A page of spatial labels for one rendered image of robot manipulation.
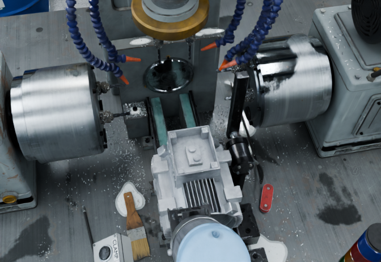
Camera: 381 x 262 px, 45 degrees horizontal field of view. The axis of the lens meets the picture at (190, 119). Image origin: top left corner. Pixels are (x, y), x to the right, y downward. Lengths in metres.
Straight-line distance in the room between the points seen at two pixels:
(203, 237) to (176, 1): 0.59
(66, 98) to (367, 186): 0.91
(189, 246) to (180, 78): 0.85
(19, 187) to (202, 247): 0.83
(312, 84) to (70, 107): 0.62
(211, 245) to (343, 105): 0.81
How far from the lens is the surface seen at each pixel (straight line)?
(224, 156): 1.14
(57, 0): 2.64
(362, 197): 1.49
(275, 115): 1.26
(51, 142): 1.19
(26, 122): 1.18
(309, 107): 1.28
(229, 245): 0.59
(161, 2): 1.04
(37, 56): 1.78
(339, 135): 1.44
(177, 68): 1.34
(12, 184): 1.33
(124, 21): 1.36
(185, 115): 1.40
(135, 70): 1.33
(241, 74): 1.07
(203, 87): 1.45
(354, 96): 1.30
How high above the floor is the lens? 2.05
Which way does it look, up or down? 55 degrees down
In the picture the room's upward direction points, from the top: 2 degrees clockwise
